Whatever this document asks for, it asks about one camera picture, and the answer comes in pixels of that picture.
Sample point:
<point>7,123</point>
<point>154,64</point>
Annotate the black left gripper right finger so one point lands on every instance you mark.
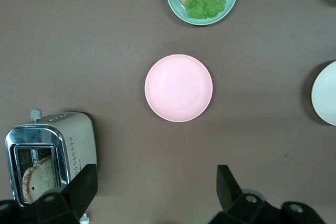
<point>231,195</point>

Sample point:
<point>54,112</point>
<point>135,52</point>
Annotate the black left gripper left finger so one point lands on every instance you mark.
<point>78,187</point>

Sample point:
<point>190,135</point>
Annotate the pink plate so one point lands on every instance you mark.
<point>178,88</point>

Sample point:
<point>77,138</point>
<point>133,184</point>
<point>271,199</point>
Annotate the small white plug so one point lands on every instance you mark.
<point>84,218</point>

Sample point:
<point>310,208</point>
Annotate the toast slice in toaster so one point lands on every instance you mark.
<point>39,179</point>

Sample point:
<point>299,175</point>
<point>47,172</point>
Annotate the beige chrome toaster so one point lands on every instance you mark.
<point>76,134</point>

